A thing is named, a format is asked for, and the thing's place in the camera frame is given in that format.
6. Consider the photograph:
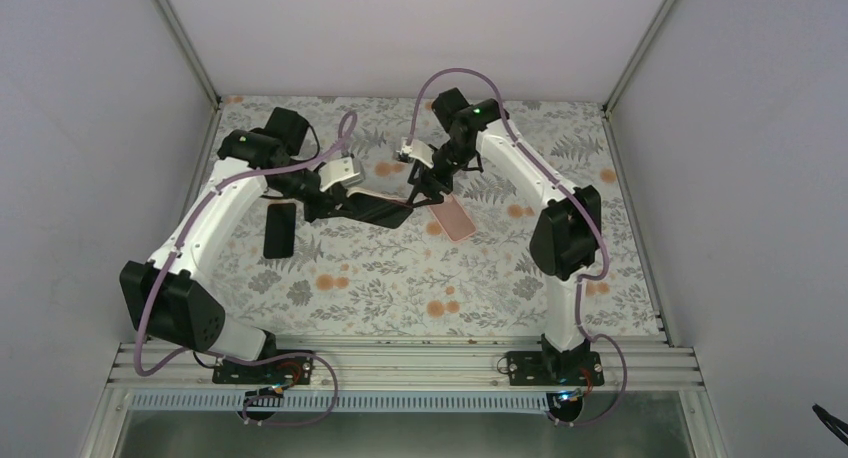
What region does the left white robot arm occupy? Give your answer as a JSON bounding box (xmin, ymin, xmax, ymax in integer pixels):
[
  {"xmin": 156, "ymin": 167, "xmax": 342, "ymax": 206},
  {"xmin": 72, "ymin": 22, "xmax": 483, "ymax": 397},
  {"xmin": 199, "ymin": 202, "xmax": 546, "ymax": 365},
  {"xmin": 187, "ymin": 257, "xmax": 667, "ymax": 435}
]
[{"xmin": 119, "ymin": 108, "xmax": 358, "ymax": 383}]

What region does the left aluminium frame post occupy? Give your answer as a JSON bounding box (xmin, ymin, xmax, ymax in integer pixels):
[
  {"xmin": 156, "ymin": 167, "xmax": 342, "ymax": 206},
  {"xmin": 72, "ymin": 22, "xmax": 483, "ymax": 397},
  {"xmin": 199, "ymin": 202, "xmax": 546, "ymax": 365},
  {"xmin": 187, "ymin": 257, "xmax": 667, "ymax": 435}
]
[{"xmin": 152, "ymin": 0, "xmax": 221, "ymax": 108}]

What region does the right aluminium frame post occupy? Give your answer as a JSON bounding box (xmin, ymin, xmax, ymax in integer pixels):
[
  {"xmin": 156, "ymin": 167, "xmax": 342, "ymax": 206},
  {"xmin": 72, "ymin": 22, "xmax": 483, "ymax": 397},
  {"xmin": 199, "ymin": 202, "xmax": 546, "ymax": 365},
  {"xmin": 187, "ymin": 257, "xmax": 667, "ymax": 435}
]
[{"xmin": 602, "ymin": 0, "xmax": 678, "ymax": 120}]

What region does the black smartphone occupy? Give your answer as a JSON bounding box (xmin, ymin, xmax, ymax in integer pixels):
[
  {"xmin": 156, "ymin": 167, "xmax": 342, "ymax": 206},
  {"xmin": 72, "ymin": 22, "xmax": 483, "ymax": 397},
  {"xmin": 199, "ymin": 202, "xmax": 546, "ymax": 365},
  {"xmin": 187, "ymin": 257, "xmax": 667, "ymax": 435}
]
[
  {"xmin": 263, "ymin": 203, "xmax": 297, "ymax": 260},
  {"xmin": 340, "ymin": 192, "xmax": 414, "ymax": 229}
]

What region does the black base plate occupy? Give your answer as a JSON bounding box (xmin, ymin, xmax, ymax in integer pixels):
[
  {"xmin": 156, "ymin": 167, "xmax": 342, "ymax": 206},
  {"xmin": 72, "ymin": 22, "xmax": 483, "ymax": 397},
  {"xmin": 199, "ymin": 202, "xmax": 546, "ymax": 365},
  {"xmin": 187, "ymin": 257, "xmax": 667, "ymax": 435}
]
[
  {"xmin": 211, "ymin": 350, "xmax": 314, "ymax": 386},
  {"xmin": 504, "ymin": 351, "xmax": 606, "ymax": 387}
]

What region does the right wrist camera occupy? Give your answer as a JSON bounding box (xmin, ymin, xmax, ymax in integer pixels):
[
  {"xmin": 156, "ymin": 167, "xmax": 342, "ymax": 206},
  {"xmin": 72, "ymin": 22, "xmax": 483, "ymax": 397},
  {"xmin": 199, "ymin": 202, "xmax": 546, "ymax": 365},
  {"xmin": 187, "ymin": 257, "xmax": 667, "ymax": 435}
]
[{"xmin": 395, "ymin": 139, "xmax": 434, "ymax": 168}]

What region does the aluminium frame post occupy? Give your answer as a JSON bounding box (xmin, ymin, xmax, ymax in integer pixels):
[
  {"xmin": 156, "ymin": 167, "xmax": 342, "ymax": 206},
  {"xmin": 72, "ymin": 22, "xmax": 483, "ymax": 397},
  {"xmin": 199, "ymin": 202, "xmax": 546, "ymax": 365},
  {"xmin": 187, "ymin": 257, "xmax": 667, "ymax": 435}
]
[
  {"xmin": 152, "ymin": 0, "xmax": 221, "ymax": 108},
  {"xmin": 602, "ymin": 0, "xmax": 678, "ymax": 120}
]

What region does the black object at edge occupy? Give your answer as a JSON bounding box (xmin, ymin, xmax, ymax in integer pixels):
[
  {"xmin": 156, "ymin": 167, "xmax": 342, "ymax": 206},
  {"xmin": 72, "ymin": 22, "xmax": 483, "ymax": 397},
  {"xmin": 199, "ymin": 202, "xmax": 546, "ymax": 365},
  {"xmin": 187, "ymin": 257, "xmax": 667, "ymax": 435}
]
[{"xmin": 812, "ymin": 404, "xmax": 848, "ymax": 445}]

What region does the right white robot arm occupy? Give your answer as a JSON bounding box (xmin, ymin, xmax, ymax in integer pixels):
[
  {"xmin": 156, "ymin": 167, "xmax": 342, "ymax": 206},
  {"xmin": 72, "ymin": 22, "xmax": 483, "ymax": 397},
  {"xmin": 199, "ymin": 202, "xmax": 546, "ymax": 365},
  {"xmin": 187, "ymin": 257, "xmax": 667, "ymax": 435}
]
[{"xmin": 402, "ymin": 88, "xmax": 601, "ymax": 385}]

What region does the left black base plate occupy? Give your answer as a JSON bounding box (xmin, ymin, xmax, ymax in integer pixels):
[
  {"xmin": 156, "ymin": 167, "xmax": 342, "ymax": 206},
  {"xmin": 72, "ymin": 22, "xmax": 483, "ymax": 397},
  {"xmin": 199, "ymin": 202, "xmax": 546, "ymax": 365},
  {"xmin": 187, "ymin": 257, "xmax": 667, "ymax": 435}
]
[{"xmin": 211, "ymin": 350, "xmax": 314, "ymax": 386}]

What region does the floral table mat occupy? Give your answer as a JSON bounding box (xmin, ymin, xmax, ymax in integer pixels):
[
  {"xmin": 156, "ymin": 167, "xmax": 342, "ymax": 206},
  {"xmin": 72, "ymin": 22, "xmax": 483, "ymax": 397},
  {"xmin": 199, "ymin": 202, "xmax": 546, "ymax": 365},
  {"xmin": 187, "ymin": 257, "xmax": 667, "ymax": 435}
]
[{"xmin": 211, "ymin": 101, "xmax": 661, "ymax": 339}]

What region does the pink phone case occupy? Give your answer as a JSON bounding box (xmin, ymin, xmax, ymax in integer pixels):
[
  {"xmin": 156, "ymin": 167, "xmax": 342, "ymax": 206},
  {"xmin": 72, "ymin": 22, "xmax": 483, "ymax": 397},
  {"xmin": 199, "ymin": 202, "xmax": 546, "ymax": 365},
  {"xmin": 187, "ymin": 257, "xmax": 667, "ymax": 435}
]
[{"xmin": 427, "ymin": 196, "xmax": 477, "ymax": 243}]

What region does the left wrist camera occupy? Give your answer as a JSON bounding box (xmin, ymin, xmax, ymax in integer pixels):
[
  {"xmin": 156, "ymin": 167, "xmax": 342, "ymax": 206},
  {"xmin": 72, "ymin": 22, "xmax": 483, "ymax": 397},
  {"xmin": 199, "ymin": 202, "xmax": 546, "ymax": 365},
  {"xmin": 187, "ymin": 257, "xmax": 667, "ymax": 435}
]
[{"xmin": 317, "ymin": 155, "xmax": 365, "ymax": 192}]

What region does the perforated cable duct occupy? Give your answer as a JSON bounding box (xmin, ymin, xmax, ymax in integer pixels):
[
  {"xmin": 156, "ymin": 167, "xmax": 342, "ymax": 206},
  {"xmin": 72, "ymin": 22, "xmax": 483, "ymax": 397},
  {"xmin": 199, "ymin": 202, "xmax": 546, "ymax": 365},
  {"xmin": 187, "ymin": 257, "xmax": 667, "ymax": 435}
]
[{"xmin": 128, "ymin": 390, "xmax": 549, "ymax": 414}]

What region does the aluminium front rail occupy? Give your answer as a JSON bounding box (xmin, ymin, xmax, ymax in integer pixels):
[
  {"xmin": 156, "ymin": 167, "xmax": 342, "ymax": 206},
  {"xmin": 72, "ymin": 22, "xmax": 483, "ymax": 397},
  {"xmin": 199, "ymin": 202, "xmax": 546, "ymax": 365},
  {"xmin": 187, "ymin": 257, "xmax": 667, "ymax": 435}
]
[{"xmin": 107, "ymin": 338, "xmax": 705, "ymax": 393}]

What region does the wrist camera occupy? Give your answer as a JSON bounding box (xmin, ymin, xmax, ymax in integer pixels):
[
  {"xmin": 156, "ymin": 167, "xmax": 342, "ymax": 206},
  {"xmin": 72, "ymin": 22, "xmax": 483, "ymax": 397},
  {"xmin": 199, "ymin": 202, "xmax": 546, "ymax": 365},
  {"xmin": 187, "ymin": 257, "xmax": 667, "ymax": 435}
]
[
  {"xmin": 317, "ymin": 155, "xmax": 365, "ymax": 192},
  {"xmin": 395, "ymin": 139, "xmax": 434, "ymax": 168}
]

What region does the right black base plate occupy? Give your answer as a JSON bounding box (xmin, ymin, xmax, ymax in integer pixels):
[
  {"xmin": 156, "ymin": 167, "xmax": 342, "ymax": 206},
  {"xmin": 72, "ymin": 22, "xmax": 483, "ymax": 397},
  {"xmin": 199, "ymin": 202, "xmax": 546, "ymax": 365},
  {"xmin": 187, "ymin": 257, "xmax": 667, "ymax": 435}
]
[{"xmin": 504, "ymin": 351, "xmax": 606, "ymax": 387}]

